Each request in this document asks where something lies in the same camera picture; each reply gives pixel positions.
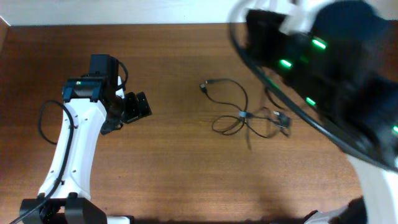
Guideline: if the long black usb cable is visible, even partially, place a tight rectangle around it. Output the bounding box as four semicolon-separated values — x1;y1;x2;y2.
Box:
198;78;249;136

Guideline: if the thin black cable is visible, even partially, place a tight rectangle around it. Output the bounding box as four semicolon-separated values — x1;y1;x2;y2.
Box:
244;107;293;150

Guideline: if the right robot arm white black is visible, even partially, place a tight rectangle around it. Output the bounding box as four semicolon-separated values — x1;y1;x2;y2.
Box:
239;1;397;223

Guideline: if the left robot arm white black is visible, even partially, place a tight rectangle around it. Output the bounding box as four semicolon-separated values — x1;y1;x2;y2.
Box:
14;54;152;224

